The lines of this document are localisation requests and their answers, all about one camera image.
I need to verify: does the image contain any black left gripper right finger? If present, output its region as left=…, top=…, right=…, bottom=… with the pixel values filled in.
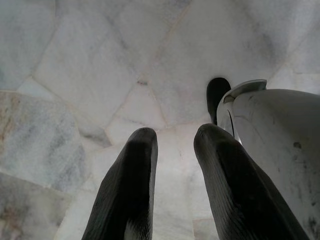
left=193, top=123, right=311, bottom=240

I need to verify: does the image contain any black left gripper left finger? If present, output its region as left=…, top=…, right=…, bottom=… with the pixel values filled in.
left=81, top=127, right=159, bottom=240

